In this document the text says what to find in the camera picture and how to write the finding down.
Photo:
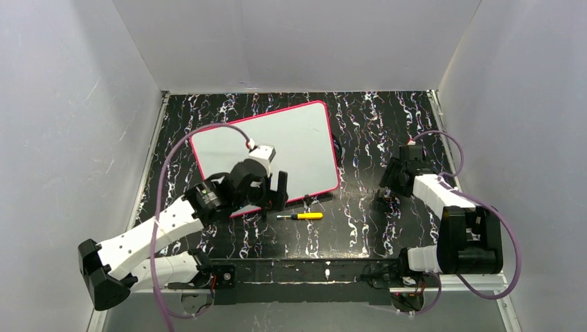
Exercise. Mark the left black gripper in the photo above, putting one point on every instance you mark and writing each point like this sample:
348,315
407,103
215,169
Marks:
280,191

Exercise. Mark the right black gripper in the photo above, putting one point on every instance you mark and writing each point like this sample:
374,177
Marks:
391,178

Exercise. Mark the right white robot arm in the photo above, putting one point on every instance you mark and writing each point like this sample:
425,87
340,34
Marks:
469,240

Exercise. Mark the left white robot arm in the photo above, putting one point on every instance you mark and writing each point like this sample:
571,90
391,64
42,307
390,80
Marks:
113,269

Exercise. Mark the black board clip right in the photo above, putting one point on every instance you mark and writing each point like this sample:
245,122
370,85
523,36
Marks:
308,201

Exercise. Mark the yellow handled screwdriver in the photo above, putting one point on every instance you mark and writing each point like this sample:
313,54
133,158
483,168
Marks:
308,216

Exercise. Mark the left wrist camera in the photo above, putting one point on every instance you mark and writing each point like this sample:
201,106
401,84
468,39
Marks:
264,155

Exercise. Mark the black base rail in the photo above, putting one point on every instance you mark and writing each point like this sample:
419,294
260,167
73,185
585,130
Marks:
364,280

